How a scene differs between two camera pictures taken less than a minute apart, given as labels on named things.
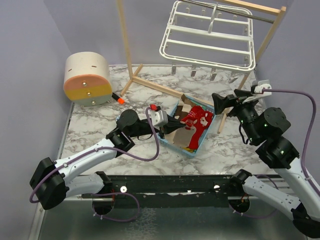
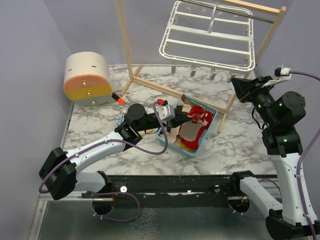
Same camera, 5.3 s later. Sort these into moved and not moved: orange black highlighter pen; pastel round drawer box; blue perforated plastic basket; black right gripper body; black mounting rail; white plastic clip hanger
Moved: black right gripper body
Not moved: black mounting rail; pastel round drawer box; blue perforated plastic basket; white plastic clip hanger; orange black highlighter pen
